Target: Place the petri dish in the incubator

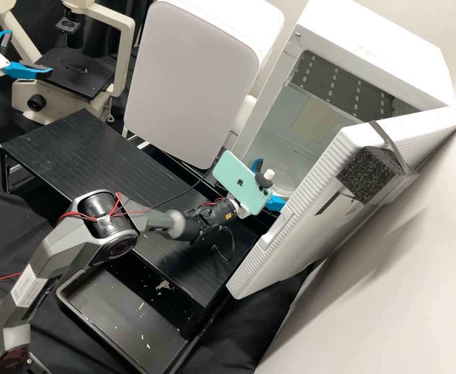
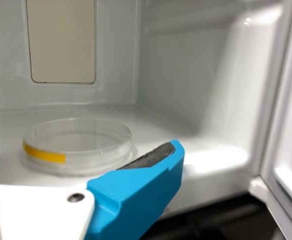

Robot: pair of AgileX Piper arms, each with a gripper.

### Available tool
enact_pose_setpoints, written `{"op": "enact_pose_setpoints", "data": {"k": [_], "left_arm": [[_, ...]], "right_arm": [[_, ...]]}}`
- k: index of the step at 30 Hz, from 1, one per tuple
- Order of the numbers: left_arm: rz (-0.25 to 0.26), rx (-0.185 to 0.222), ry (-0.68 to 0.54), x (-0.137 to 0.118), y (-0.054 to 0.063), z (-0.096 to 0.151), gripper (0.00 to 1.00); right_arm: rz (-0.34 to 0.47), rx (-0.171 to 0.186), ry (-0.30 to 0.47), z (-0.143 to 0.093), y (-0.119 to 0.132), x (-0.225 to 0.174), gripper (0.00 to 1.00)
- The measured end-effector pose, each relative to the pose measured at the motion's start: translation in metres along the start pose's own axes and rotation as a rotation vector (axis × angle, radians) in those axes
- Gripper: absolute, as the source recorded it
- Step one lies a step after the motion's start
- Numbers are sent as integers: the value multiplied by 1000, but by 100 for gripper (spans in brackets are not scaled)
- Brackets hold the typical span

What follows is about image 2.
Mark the white incubator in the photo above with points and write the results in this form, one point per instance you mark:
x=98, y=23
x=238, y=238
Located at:
x=185, y=75

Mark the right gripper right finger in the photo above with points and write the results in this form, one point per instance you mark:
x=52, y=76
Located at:
x=135, y=200

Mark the petri dish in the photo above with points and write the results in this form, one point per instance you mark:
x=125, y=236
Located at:
x=81, y=150

